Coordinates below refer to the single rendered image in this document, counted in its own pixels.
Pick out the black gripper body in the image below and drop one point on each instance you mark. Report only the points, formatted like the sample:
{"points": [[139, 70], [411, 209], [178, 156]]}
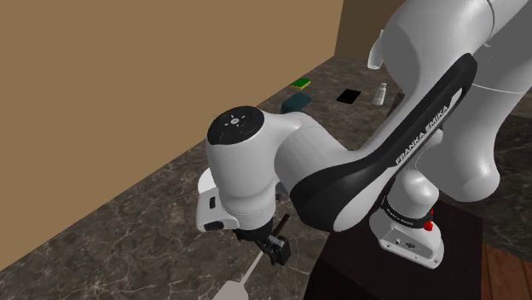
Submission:
{"points": [[277, 249]]}

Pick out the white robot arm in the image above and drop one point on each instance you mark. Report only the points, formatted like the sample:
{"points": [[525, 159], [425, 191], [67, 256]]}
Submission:
{"points": [[419, 50]]}

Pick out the pale grey spatula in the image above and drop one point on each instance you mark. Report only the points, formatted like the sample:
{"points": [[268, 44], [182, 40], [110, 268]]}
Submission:
{"points": [[232, 291]]}

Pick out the dark robot stand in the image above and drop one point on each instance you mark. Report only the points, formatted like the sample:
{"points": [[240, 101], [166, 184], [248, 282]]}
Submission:
{"points": [[374, 274]]}

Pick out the teal folded cloth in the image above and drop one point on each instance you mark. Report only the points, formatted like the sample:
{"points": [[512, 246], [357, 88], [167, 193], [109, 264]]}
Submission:
{"points": [[296, 102]]}

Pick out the green and yellow sponge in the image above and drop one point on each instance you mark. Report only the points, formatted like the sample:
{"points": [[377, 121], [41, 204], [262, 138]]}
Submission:
{"points": [[301, 83]]}

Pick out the black phone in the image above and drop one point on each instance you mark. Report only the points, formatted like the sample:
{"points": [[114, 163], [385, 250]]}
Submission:
{"points": [[348, 96]]}

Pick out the white salt shaker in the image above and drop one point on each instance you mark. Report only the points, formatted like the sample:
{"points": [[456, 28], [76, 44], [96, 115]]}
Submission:
{"points": [[380, 94]]}

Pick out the white jug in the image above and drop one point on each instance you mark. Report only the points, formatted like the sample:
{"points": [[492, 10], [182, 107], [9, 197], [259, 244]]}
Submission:
{"points": [[375, 56]]}

